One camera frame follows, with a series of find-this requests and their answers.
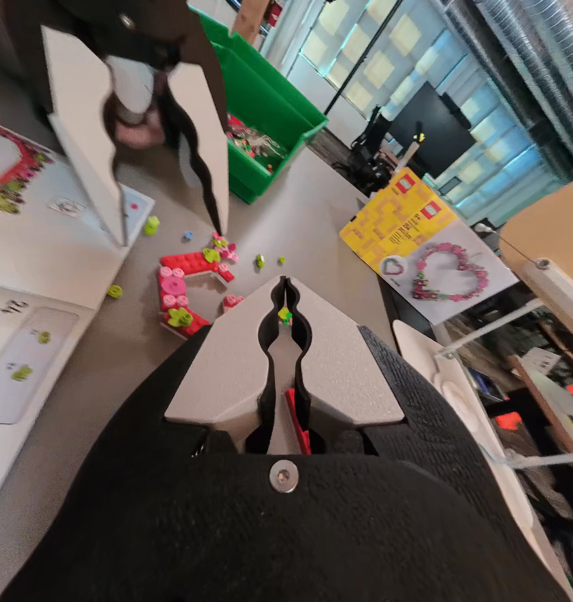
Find pink lego flower cluster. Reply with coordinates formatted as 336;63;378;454
210;232;240;263

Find lego instruction booklet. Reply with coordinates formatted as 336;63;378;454
0;118;156;514

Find curved red lego segment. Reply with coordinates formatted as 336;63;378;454
285;388;312;455

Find tan cardboard panel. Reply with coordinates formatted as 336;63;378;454
498;176;573;303

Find clear bag of lego pieces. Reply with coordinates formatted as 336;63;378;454
225;113;288;173

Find yellow lego set box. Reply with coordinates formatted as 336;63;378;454
338;167;521;326

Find green plastic bin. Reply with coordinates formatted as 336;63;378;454
190;5;329;206

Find black stand pole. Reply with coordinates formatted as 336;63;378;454
324;0;406;116

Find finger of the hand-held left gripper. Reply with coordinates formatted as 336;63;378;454
41;26;128;248
157;62;231;237

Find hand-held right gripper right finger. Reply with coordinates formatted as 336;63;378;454
286;277;406;452

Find silver ventilation duct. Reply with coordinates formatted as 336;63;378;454
475;0;573;138

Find black computer monitor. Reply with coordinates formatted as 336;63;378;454
388;81;478;180

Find red lego segment pink flowers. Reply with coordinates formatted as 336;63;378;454
157;251;236;340

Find person's left hand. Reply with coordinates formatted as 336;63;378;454
115;110;168;149

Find wooden post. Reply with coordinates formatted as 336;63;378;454
232;0;273;46

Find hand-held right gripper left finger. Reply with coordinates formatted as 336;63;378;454
164;275;287;454

